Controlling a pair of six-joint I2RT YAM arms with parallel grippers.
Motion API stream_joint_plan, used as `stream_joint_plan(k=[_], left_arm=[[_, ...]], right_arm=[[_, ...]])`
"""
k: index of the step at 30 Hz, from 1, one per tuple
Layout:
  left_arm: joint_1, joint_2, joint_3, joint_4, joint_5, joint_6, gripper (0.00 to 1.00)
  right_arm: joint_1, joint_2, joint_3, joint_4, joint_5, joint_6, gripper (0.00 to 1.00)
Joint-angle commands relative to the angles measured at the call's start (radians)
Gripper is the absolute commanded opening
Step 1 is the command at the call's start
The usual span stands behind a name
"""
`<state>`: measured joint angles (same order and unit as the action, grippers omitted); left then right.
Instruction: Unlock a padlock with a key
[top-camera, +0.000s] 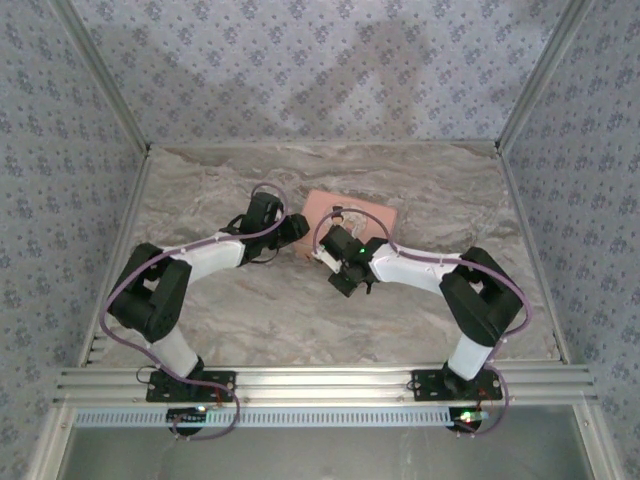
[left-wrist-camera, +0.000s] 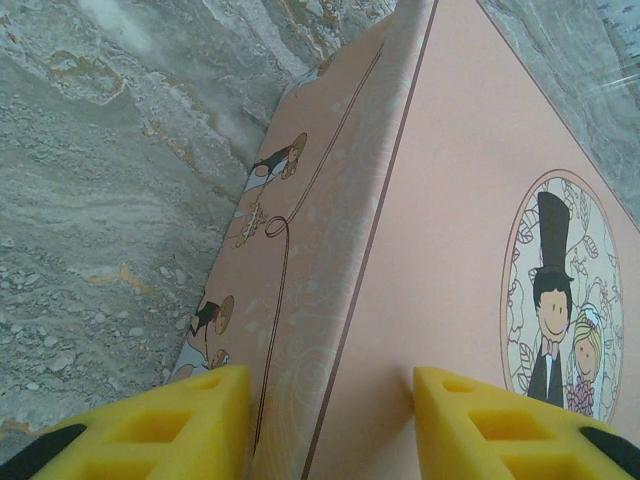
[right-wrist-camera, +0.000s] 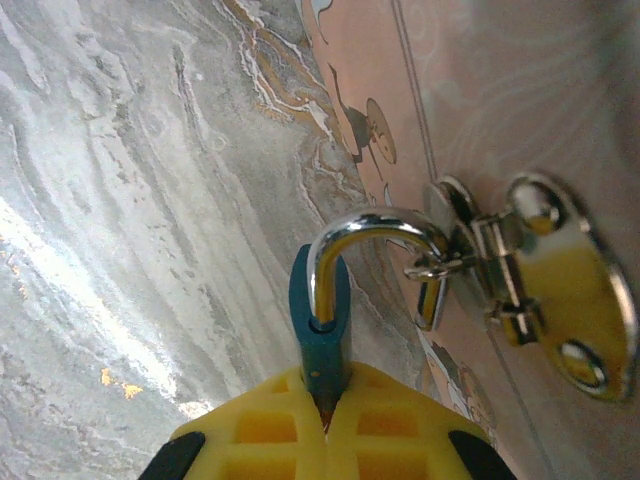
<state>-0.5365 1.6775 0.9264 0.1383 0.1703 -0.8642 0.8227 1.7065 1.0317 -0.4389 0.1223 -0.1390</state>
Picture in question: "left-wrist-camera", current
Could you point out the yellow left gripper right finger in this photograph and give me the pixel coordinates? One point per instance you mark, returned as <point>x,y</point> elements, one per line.
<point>500,435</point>

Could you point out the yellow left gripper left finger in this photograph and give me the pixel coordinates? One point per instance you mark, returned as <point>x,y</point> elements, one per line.
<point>150,435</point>

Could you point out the pink wedding cartoon box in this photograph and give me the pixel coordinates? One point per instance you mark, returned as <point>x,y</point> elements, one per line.
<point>440,225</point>

